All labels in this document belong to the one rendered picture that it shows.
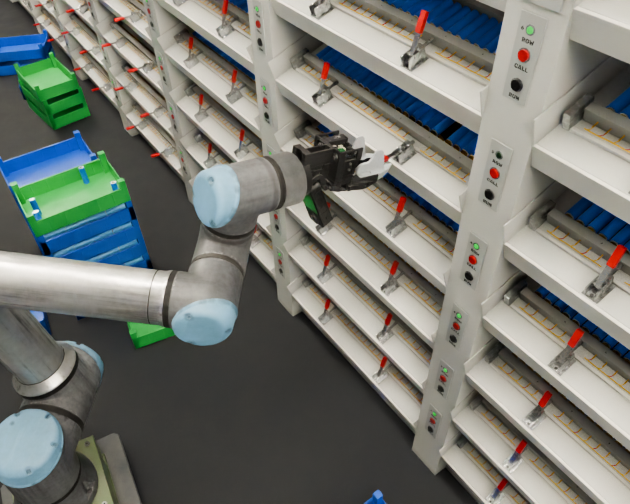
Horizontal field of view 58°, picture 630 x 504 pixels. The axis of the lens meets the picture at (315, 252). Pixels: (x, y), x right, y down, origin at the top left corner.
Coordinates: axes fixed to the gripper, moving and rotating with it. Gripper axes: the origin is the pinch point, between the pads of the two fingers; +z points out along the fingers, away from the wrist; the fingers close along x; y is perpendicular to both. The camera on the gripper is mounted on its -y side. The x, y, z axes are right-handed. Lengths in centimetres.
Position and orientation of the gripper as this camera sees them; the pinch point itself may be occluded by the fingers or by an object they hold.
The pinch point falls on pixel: (378, 165)
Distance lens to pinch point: 110.9
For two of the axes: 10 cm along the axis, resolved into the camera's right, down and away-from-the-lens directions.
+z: 8.0, -2.7, 5.4
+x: -5.9, -5.6, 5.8
